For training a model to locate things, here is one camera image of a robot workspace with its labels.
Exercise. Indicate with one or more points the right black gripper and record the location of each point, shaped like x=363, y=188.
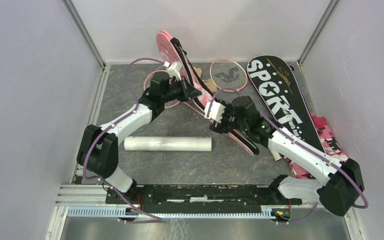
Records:
x=219, y=127

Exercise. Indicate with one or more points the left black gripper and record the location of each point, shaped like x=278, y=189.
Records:
x=189, y=92

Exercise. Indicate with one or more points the pink SPORT racket bag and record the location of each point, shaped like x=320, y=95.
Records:
x=172, y=51

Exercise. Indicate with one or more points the black SPORT racket bag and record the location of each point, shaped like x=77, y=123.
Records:
x=275, y=82

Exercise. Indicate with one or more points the white shuttlecock tube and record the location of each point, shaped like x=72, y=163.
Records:
x=168, y=143

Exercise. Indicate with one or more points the pink frame badminton racket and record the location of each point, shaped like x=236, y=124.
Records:
x=228, y=74

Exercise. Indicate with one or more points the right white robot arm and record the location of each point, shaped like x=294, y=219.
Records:
x=337, y=185

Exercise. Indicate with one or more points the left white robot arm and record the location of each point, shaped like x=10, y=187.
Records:
x=99, y=147

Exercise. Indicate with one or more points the beige cloth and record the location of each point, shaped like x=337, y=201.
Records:
x=207, y=82

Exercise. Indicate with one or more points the pink camouflage cloth bag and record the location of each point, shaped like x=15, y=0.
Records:
x=329, y=143

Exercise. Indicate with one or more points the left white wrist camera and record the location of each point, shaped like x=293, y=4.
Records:
x=174, y=70

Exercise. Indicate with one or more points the white racket handle right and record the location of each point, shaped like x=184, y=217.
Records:
x=276, y=155

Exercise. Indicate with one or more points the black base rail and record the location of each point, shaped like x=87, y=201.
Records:
x=206, y=198

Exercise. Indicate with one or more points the white toothed cable duct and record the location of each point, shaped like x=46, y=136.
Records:
x=128, y=213

